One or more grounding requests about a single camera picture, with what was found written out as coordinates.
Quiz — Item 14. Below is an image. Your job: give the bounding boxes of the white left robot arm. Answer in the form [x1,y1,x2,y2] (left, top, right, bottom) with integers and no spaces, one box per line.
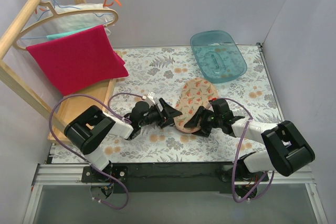
[64,98,182,182]

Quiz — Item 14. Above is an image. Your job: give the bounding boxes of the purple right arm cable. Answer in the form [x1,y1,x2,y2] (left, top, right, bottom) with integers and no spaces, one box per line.
[224,98,275,204]

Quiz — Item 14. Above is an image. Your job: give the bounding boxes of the white cloth on hanger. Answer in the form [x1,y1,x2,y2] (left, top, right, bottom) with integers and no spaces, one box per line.
[46,3,114,33]

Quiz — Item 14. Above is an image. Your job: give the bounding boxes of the beige wooden hanger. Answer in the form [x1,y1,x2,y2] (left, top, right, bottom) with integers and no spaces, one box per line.
[13,2,119,50]

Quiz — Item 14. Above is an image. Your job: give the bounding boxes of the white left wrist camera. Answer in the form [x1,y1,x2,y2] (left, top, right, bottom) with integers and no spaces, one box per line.
[145,92,155,106]

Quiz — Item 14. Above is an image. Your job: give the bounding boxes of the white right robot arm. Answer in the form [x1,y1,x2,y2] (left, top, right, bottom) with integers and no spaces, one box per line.
[184,98,316,181]

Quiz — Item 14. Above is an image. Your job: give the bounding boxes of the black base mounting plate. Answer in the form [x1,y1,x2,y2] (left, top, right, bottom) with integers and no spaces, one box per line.
[81,163,270,195]

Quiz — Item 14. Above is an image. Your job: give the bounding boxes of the peach floral mesh laundry bag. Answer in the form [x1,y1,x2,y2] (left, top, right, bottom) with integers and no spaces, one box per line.
[174,78,218,134]

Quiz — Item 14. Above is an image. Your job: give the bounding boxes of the teal folded cloth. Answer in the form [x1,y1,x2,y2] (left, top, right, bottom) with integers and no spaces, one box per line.
[46,27,90,41]

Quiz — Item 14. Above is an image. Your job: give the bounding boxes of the magenta red towel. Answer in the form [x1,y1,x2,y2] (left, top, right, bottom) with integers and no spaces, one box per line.
[26,25,129,96]

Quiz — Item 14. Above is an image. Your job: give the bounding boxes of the floral patterned table mat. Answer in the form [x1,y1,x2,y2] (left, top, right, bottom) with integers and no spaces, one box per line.
[101,46,283,163]

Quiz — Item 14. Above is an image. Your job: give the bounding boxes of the clear teal plastic tub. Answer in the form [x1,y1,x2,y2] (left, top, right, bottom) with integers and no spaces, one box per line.
[190,30,247,83]

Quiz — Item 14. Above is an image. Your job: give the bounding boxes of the blue wire hanger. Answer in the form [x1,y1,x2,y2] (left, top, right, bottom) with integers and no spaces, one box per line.
[17,0,122,39]

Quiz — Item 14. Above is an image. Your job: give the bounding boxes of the aluminium frame rail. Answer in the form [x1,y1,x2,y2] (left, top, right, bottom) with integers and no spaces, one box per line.
[24,164,328,223]

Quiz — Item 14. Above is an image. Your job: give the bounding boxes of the wooden clothes rack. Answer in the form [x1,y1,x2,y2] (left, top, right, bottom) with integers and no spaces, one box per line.
[0,0,116,147]

